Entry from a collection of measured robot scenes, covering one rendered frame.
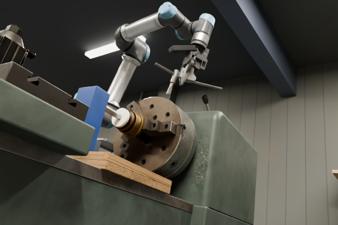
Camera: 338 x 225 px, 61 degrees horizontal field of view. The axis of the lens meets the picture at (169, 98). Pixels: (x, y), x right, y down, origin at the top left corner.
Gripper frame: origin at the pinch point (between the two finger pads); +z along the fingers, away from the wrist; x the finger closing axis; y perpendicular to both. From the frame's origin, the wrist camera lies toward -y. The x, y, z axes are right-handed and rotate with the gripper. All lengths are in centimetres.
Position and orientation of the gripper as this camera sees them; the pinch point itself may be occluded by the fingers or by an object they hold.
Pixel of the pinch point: (180, 82)
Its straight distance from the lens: 122.9
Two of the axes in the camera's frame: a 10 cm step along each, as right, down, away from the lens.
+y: 8.5, 4.2, 3.3
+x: -4.2, 1.5, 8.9
